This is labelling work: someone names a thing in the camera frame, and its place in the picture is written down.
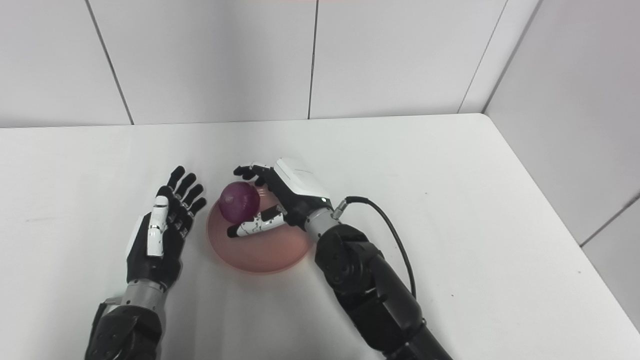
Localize purple red onion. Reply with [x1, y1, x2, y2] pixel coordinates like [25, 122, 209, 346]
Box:
[218, 181, 261, 224]

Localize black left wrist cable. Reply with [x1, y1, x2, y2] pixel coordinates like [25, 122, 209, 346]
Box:
[90, 297, 123, 336]

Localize pink plate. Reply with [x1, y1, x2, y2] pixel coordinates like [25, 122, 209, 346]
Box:
[206, 184, 316, 275]

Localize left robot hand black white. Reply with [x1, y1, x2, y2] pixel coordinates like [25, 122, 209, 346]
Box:
[125, 165, 208, 291]

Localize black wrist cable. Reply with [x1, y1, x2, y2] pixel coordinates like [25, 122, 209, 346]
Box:
[331, 195, 418, 301]
[90, 297, 123, 336]

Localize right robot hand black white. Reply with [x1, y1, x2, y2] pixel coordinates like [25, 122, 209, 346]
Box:
[226, 157, 335, 239]

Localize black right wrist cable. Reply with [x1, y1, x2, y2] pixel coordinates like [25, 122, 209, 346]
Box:
[331, 195, 418, 301]

